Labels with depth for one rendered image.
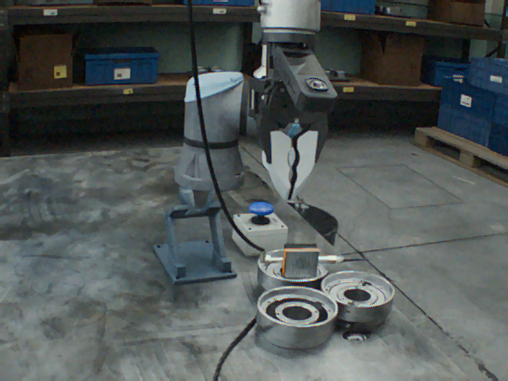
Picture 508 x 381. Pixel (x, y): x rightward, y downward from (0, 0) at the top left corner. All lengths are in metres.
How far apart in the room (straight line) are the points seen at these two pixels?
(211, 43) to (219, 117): 3.65
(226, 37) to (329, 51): 0.90
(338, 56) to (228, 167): 4.07
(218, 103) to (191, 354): 0.63
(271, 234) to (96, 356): 0.40
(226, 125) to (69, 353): 0.66
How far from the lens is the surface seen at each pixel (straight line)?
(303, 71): 0.74
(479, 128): 4.85
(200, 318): 0.86
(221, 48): 4.94
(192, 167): 1.32
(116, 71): 4.29
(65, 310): 0.88
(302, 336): 0.79
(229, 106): 1.27
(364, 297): 0.91
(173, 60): 4.86
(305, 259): 0.91
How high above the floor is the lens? 1.25
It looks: 20 degrees down
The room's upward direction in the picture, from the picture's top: 4 degrees clockwise
